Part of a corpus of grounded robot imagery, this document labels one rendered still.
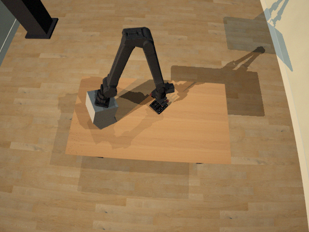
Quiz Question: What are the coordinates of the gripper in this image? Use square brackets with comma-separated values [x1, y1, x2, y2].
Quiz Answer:
[150, 89, 169, 107]

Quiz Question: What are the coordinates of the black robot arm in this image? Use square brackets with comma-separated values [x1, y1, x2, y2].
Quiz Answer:
[95, 27, 175, 108]

